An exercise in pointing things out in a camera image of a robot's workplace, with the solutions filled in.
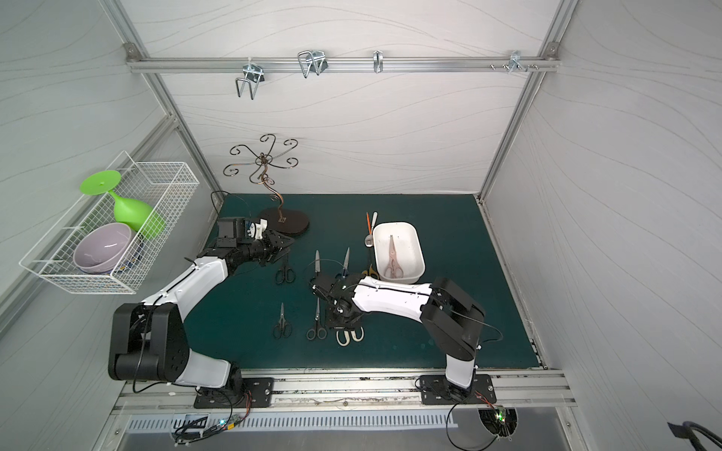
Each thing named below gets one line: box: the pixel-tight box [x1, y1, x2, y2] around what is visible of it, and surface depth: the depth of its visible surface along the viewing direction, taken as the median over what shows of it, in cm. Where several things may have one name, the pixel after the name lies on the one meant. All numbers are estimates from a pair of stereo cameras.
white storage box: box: [372, 221, 426, 285], surface depth 104 cm
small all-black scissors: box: [275, 252, 297, 285], surface depth 99 cm
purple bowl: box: [73, 222, 137, 275], surface depth 61 cm
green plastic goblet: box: [79, 170, 167, 239], surface depth 64 cm
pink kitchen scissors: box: [383, 234, 405, 280], surface depth 100 cm
